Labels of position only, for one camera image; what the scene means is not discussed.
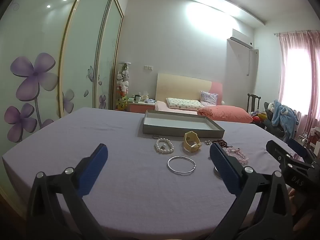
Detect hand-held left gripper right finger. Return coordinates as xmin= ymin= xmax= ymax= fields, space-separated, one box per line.
xmin=204 ymin=142 xmax=293 ymax=240

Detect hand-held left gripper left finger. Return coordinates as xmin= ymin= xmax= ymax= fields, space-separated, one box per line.
xmin=26 ymin=143 xmax=108 ymax=240

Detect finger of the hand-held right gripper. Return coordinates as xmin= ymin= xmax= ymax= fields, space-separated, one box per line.
xmin=287 ymin=138 xmax=317 ymax=166
xmin=266 ymin=140 xmax=295 ymax=171

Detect pink crystal bracelet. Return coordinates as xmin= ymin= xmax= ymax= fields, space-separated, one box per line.
xmin=224 ymin=146 xmax=249 ymax=164

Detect silver bangle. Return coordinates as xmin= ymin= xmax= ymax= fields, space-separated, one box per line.
xmin=167 ymin=156 xmax=196 ymax=173

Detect grey cardboard tray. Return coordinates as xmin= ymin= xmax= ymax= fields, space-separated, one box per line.
xmin=142 ymin=109 xmax=225 ymax=138

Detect white pearl bracelet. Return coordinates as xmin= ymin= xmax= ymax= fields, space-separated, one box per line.
xmin=154 ymin=138 xmax=175 ymax=153

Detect person's right hand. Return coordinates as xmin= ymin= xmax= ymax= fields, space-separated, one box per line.
xmin=288 ymin=189 xmax=299 ymax=214

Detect grey chair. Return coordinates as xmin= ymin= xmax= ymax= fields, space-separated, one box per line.
xmin=264 ymin=102 xmax=300 ymax=140

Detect lilac tablecloth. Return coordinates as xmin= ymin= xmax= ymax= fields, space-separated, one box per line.
xmin=2 ymin=107 xmax=300 ymax=240

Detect blue plush garment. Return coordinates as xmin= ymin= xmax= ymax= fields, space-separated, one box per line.
xmin=271 ymin=100 xmax=299 ymax=133

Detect red and yellow toys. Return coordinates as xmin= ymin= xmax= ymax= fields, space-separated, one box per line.
xmin=251 ymin=112 xmax=267 ymax=124

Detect folded pink duvet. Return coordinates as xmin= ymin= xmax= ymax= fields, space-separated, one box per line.
xmin=197 ymin=105 xmax=253 ymax=123

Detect dark wooden chair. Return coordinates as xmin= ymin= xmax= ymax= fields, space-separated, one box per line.
xmin=247 ymin=93 xmax=261 ymax=113

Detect yellow green plush toy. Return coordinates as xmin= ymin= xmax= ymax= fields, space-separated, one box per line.
xmin=117 ymin=96 xmax=128 ymax=110

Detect lilac pillow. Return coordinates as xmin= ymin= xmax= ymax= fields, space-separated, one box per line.
xmin=199 ymin=91 xmax=218 ymax=107

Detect white printed pillow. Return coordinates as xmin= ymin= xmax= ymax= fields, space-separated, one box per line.
xmin=166 ymin=97 xmax=204 ymax=110

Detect pink nightstand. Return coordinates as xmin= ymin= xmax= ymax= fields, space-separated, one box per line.
xmin=127 ymin=101 xmax=156 ymax=113

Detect bed with pink sheet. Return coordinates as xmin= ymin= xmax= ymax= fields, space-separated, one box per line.
xmin=154 ymin=101 xmax=200 ymax=115

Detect pink curtain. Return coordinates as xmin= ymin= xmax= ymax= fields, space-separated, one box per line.
xmin=279 ymin=31 xmax=320 ymax=140

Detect clear tube of plush toys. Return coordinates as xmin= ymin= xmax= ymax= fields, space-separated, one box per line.
xmin=115 ymin=62 xmax=132 ymax=110

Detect beige and pink headboard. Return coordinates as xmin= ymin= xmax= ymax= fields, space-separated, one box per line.
xmin=155 ymin=73 xmax=223 ymax=105

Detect curtain rod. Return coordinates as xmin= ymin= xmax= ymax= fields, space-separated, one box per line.
xmin=274 ymin=30 xmax=320 ymax=36

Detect frosted floral wardrobe door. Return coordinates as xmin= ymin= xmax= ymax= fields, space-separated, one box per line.
xmin=59 ymin=0 xmax=113 ymax=118
xmin=94 ymin=0 xmax=125 ymax=110
xmin=0 ymin=0 xmax=87 ymax=145

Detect white air conditioner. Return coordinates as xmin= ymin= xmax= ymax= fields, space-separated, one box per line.
xmin=230 ymin=29 xmax=254 ymax=48

